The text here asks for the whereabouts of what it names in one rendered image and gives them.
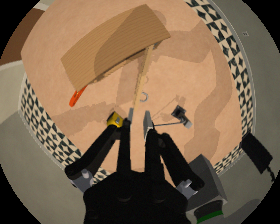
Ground orange spirit level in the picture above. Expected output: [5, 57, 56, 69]
[69, 85, 87, 107]

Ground yellow tape measure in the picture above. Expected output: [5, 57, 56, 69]
[106, 111, 124, 127]

